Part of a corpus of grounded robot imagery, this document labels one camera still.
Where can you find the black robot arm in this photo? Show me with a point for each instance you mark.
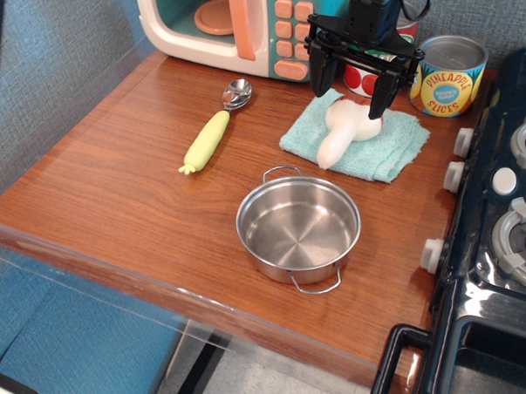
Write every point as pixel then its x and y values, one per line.
pixel 366 37

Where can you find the tomato sauce can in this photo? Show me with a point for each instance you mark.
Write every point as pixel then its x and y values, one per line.
pixel 362 82

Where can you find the stainless steel pot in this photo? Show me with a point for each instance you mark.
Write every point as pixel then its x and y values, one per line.
pixel 299 230

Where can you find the spoon with green handle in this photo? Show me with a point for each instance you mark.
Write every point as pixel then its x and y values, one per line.
pixel 236 95

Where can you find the dark toy stove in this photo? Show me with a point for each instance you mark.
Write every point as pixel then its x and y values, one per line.
pixel 476 343

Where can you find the pineapple slices can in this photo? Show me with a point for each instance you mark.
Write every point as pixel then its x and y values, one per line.
pixel 449 77

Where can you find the toy microwave teal and cream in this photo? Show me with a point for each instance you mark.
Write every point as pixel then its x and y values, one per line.
pixel 258 37

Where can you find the teal folded cloth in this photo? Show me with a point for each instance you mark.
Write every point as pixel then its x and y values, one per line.
pixel 380 158

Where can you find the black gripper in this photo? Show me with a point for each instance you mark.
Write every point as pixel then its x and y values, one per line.
pixel 367 25

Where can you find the white plush mushroom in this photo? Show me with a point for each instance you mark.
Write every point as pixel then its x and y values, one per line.
pixel 346 122

